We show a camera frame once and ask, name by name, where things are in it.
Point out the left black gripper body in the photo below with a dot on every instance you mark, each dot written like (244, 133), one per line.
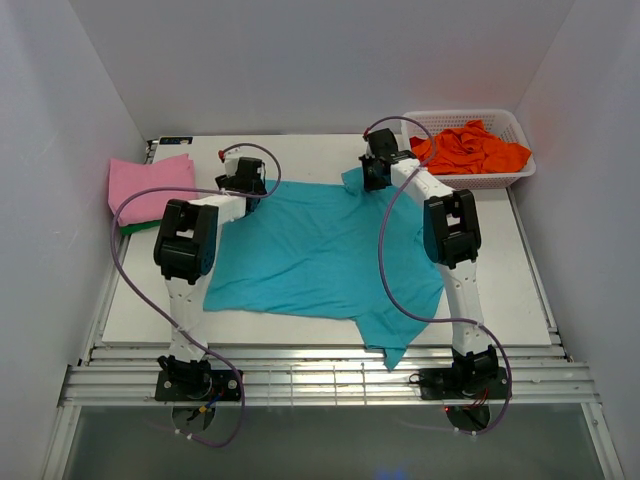
(225, 182)

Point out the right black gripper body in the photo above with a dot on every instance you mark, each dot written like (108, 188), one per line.
(371, 183)

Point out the teal t shirt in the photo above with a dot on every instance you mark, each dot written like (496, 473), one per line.
(332, 251)

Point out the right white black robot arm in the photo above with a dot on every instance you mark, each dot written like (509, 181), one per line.
(452, 240)

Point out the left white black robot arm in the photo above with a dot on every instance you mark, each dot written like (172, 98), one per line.
(185, 251)

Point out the white plastic basket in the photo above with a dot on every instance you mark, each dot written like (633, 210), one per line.
(501, 123)

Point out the blue label sticker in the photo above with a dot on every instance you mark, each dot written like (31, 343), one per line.
(176, 140)

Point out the orange t shirt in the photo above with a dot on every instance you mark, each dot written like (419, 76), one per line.
(469, 150)

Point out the folded pink t shirt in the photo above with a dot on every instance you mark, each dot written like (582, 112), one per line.
(127, 178)

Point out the folded green t shirt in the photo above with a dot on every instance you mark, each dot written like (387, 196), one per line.
(135, 228)

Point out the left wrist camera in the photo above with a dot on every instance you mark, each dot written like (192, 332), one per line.
(230, 160)

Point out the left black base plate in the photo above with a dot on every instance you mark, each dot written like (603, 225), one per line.
(225, 385)

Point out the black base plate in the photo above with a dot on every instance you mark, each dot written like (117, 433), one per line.
(225, 385)
(441, 384)

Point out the aluminium rail frame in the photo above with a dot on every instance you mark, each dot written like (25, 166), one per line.
(293, 361)

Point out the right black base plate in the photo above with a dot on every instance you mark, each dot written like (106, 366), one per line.
(441, 384)

